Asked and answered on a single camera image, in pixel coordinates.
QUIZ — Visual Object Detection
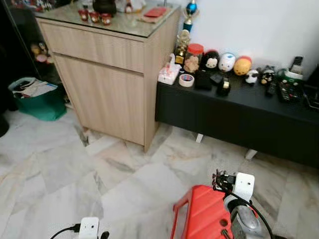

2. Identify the red plastic stool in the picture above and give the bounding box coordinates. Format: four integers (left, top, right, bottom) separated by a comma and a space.
170, 185, 235, 239

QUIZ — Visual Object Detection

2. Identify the green shopping bag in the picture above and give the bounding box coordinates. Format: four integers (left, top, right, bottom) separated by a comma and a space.
8, 76, 67, 121

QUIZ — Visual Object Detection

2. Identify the light wooden cabinet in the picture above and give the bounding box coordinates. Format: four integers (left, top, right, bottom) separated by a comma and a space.
36, 5, 181, 152

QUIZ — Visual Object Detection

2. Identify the black flat tray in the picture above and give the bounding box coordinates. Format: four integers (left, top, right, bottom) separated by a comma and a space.
304, 85, 319, 110

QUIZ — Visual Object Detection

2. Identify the pink white tissue box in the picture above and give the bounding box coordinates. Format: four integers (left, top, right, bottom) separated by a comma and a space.
158, 55, 181, 85

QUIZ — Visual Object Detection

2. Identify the white tape roll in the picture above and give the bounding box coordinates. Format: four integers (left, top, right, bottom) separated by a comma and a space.
179, 74, 195, 87

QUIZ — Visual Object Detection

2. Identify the black low console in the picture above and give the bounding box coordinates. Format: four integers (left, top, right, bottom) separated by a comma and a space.
155, 75, 319, 167

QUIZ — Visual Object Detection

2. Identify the black wallet pouch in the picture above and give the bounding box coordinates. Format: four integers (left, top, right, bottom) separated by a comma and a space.
194, 70, 213, 91

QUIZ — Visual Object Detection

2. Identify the green remote holder box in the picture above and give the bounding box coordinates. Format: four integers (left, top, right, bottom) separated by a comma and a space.
278, 70, 306, 104

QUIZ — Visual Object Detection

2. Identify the small black case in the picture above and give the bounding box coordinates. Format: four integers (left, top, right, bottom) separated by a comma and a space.
210, 73, 224, 84

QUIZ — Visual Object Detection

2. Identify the black remote control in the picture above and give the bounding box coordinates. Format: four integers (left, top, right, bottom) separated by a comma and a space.
265, 82, 278, 97

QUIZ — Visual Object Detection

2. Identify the red lid snack jar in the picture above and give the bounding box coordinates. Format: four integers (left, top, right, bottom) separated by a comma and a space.
184, 43, 204, 74

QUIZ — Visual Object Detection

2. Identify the gold trophy figure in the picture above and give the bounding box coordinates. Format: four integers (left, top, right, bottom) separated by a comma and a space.
174, 30, 192, 65

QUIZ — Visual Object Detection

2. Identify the black round plush toy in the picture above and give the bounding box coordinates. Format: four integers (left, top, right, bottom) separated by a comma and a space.
202, 50, 220, 70

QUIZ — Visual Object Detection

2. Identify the dark glass display cabinet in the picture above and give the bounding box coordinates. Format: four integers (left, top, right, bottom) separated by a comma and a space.
0, 0, 63, 105

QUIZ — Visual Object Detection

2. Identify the small black figurine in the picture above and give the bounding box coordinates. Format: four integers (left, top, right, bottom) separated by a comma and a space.
260, 66, 276, 85

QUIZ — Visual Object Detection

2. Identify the white round plush toy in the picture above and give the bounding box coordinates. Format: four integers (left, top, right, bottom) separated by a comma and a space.
219, 53, 236, 72

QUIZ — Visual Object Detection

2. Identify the small white figurine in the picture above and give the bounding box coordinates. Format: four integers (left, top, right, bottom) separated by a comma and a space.
246, 70, 259, 84

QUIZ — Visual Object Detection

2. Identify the orange round plush toy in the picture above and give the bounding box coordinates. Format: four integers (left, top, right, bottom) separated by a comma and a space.
233, 56, 253, 76

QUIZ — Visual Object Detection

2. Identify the red flat box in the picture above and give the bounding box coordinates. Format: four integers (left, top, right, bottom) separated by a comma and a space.
138, 6, 169, 23

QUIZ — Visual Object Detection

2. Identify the black teapot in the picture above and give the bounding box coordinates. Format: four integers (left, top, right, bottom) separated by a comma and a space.
93, 0, 117, 15

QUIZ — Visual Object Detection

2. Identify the blue ball trophy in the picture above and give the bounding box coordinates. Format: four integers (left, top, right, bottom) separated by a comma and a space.
183, 0, 199, 32

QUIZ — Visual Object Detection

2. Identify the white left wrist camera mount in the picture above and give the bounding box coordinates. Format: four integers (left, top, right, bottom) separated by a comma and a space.
79, 217, 100, 239

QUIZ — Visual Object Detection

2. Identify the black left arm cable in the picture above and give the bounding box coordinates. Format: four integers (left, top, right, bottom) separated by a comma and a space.
50, 224, 81, 239

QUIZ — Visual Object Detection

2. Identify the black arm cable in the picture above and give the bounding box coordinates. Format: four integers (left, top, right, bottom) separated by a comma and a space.
212, 169, 274, 239
50, 224, 81, 239

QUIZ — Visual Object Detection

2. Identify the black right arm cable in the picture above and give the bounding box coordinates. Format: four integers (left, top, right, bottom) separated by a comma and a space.
212, 169, 274, 239

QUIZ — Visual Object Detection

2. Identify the black cordless phone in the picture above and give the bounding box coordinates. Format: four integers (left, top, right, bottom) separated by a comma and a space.
290, 56, 304, 73

